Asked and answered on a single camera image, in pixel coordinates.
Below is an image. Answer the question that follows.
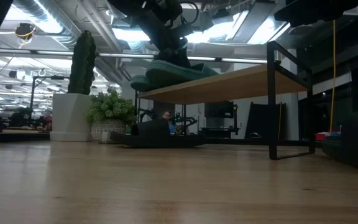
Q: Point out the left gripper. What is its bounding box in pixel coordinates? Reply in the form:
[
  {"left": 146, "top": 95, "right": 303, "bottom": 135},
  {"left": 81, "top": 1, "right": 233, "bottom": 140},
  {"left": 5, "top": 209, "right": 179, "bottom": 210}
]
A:
[{"left": 154, "top": 37, "right": 192, "bottom": 68}]

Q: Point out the green slide sandal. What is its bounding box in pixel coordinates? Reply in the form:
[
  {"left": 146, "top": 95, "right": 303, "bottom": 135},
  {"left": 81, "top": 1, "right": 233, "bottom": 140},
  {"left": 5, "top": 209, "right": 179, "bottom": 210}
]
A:
[
  {"left": 129, "top": 73, "right": 157, "bottom": 92},
  {"left": 145, "top": 59, "right": 219, "bottom": 87}
]

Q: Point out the black slide sandal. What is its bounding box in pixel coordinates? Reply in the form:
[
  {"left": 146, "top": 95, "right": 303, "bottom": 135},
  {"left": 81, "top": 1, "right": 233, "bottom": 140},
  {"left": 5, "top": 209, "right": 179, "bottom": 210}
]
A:
[{"left": 109, "top": 119, "right": 208, "bottom": 149}]

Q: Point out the white linear ceiling light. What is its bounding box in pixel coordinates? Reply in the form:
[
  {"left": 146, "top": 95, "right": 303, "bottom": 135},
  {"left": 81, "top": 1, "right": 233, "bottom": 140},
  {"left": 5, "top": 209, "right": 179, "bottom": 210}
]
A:
[{"left": 0, "top": 48, "right": 269, "bottom": 65}]

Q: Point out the person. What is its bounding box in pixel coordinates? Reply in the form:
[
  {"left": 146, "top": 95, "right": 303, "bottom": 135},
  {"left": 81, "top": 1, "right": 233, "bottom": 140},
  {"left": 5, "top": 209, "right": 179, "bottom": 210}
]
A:
[{"left": 162, "top": 111, "right": 177, "bottom": 134}]

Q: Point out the round green succulent plant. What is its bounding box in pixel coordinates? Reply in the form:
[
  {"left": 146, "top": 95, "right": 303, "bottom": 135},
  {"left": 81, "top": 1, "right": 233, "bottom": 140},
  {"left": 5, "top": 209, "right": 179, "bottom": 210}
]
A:
[{"left": 85, "top": 90, "right": 139, "bottom": 127}]

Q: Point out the tall green cactus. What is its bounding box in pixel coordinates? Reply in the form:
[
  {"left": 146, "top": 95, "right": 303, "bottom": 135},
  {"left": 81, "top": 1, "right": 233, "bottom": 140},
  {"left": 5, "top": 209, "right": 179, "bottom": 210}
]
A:
[{"left": 67, "top": 29, "right": 97, "bottom": 95}]

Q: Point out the patterned grey plant pot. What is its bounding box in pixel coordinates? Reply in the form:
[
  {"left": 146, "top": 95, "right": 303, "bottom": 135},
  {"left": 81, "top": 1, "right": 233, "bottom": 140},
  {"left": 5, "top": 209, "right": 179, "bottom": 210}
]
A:
[{"left": 90, "top": 119, "right": 127, "bottom": 144}]

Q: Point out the white hexagonal plant pot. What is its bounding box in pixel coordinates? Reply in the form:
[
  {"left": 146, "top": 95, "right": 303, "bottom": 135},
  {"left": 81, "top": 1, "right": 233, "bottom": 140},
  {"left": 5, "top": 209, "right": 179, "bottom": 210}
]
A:
[{"left": 49, "top": 92, "right": 93, "bottom": 142}]

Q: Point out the white and blue box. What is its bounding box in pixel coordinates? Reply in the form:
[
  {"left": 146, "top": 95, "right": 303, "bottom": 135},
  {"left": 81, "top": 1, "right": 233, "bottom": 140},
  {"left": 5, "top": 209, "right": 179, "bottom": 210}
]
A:
[{"left": 325, "top": 129, "right": 343, "bottom": 138}]

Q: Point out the wooden shelf with black frame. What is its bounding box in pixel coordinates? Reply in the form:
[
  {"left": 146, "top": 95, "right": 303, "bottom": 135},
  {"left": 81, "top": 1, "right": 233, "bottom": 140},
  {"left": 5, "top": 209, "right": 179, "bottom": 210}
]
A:
[{"left": 134, "top": 40, "right": 316, "bottom": 161}]

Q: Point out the silver ventilation duct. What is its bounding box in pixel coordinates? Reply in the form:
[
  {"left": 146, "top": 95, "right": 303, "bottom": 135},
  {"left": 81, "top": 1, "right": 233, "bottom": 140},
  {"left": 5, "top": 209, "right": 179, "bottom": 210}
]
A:
[{"left": 14, "top": 0, "right": 83, "bottom": 47}]

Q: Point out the black ceiling cable reel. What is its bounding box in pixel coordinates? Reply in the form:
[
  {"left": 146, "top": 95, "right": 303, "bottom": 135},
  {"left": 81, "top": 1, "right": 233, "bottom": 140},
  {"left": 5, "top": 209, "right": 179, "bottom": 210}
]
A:
[{"left": 14, "top": 23, "right": 37, "bottom": 40}]

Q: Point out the yellow cable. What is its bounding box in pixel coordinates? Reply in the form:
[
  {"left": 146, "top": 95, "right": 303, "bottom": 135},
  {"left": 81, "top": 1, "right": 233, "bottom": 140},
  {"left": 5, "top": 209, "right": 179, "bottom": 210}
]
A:
[{"left": 329, "top": 19, "right": 337, "bottom": 135}]

